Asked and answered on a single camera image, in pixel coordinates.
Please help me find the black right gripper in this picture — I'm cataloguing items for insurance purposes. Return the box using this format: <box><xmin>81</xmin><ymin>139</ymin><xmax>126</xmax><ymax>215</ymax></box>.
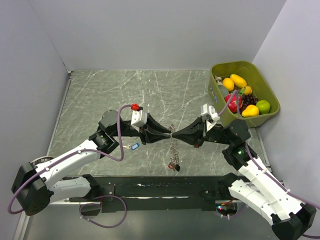
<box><xmin>171</xmin><ymin>115</ymin><xmax>234</xmax><ymax>148</ymax></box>

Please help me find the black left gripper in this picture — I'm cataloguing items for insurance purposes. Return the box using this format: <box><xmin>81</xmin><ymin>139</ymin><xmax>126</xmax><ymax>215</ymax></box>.
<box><xmin>111</xmin><ymin>113</ymin><xmax>171</xmax><ymax>145</ymax></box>

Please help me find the key with blue tag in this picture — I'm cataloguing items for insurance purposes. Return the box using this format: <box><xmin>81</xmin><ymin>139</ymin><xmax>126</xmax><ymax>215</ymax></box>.
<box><xmin>123</xmin><ymin>142</ymin><xmax>140</xmax><ymax>151</ymax></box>

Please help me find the round metal key organizer disc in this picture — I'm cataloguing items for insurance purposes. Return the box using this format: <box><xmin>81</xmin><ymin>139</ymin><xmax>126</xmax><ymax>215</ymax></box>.
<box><xmin>168</xmin><ymin>124</ymin><xmax>180</xmax><ymax>165</ymax></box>

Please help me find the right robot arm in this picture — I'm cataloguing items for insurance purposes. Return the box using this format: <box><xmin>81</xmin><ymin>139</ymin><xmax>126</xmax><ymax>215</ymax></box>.
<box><xmin>172</xmin><ymin>117</ymin><xmax>317</xmax><ymax>240</ymax></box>

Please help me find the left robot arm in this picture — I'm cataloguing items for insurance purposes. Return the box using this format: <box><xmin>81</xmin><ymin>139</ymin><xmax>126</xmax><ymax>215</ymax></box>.
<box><xmin>11</xmin><ymin>104</ymin><xmax>171</xmax><ymax>216</ymax></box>

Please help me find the red dragon fruit toy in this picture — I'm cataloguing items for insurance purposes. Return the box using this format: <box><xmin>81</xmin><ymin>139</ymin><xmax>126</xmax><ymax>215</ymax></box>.
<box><xmin>224</xmin><ymin>93</ymin><xmax>243</xmax><ymax>114</ymax></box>

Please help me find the grey bottle in bin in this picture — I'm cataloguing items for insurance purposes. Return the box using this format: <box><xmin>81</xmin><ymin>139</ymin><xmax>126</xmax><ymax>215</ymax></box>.
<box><xmin>214</xmin><ymin>75</ymin><xmax>229</xmax><ymax>98</ymax></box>

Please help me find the yellow lemon toy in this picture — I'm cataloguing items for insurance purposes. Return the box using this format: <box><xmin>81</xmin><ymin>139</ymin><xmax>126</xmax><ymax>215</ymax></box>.
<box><xmin>222</xmin><ymin>77</ymin><xmax>235</xmax><ymax>92</ymax></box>

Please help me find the yellow mango toy lower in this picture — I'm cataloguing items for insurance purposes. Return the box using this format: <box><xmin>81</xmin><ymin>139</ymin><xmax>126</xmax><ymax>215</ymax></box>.
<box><xmin>241</xmin><ymin>104</ymin><xmax>260</xmax><ymax>118</ymax></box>

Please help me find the yellow mango toy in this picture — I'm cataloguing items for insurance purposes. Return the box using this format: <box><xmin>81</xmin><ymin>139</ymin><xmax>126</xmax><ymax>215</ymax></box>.
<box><xmin>241</xmin><ymin>104</ymin><xmax>260</xmax><ymax>118</ymax></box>
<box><xmin>230</xmin><ymin>74</ymin><xmax>248</xmax><ymax>89</ymax></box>

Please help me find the dark purple grapes toy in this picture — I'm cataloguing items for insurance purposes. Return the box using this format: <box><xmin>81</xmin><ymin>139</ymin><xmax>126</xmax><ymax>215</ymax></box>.
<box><xmin>241</xmin><ymin>93</ymin><xmax>259</xmax><ymax>107</ymax></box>

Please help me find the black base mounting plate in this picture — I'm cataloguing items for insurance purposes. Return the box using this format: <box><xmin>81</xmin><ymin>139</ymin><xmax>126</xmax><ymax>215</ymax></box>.
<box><xmin>70</xmin><ymin>176</ymin><xmax>238</xmax><ymax>213</ymax></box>

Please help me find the yellow mango toy upper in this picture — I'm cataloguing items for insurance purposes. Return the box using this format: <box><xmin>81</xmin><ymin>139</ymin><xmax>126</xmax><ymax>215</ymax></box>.
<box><xmin>230</xmin><ymin>74</ymin><xmax>248</xmax><ymax>89</ymax></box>

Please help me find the green lime toy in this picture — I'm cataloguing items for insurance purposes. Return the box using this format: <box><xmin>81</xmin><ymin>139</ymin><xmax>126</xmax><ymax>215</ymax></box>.
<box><xmin>255</xmin><ymin>100</ymin><xmax>271</xmax><ymax>115</ymax></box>

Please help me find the olive green plastic bin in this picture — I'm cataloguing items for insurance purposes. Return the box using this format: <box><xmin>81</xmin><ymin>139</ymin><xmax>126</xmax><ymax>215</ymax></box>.
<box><xmin>208</xmin><ymin>61</ymin><xmax>280</xmax><ymax>128</ymax></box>

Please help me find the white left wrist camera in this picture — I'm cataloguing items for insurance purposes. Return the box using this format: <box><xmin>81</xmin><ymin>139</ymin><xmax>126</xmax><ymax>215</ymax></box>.
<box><xmin>131</xmin><ymin>110</ymin><xmax>148</xmax><ymax>128</ymax></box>

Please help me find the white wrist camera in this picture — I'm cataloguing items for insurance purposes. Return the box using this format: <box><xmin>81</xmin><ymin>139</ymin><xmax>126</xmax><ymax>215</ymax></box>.
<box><xmin>200</xmin><ymin>103</ymin><xmax>220</xmax><ymax>132</ymax></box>
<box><xmin>131</xmin><ymin>110</ymin><xmax>148</xmax><ymax>128</ymax></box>

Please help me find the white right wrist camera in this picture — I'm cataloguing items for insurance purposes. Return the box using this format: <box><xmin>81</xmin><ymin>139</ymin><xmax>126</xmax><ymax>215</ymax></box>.
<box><xmin>200</xmin><ymin>103</ymin><xmax>220</xmax><ymax>132</ymax></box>

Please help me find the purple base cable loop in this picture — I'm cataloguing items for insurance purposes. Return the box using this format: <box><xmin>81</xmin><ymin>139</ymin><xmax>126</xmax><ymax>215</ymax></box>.
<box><xmin>79</xmin><ymin>194</ymin><xmax>128</xmax><ymax>229</ymax></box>

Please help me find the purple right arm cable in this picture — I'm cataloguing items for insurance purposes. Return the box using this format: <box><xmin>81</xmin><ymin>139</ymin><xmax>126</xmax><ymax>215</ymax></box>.
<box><xmin>217</xmin><ymin>89</ymin><xmax>320</xmax><ymax>240</ymax></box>

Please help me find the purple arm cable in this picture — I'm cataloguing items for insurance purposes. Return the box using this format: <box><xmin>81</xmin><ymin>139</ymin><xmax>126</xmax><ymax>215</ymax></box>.
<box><xmin>217</xmin><ymin>89</ymin><xmax>320</xmax><ymax>240</ymax></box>
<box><xmin>7</xmin><ymin>104</ymin><xmax>133</xmax><ymax>215</ymax></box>

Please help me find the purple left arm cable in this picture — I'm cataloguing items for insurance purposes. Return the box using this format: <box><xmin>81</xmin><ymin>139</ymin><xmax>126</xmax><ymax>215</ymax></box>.
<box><xmin>7</xmin><ymin>104</ymin><xmax>133</xmax><ymax>215</ymax></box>

